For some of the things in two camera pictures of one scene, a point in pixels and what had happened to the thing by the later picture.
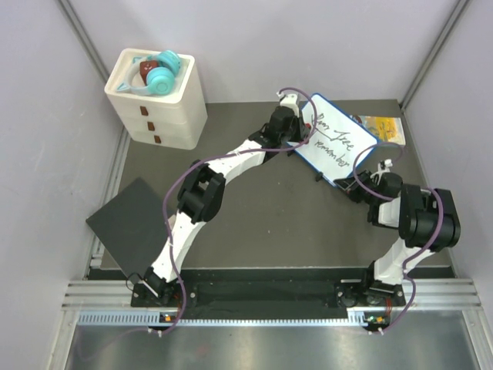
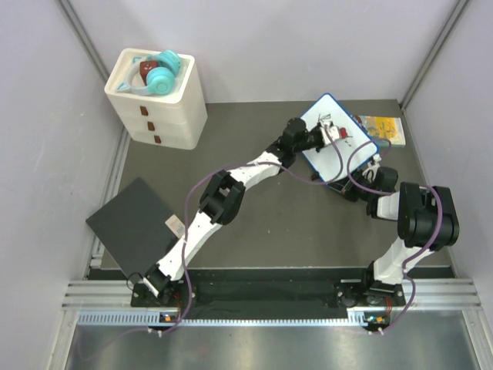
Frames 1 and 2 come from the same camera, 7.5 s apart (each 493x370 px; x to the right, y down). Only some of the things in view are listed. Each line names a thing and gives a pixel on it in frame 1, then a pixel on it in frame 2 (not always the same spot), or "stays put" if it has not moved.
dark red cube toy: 144,67 stays put
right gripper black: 350,186 stays put
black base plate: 267,288 stays put
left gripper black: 301,130 to 317,129
